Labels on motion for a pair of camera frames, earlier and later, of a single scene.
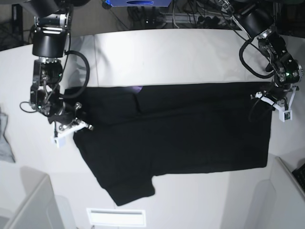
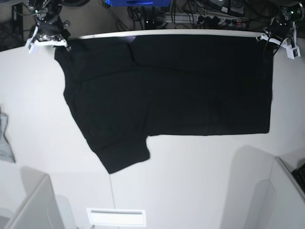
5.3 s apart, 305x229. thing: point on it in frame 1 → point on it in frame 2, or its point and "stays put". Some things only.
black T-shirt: [137, 132] → [122, 89]
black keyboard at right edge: [299, 173] stays put
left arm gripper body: [277, 91] → [281, 28]
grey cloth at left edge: [6, 154] stays put
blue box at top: [139, 3] stays put
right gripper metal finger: [90, 126] → [68, 48]
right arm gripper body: [65, 113] → [50, 27]
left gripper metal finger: [259, 94] → [259, 38]
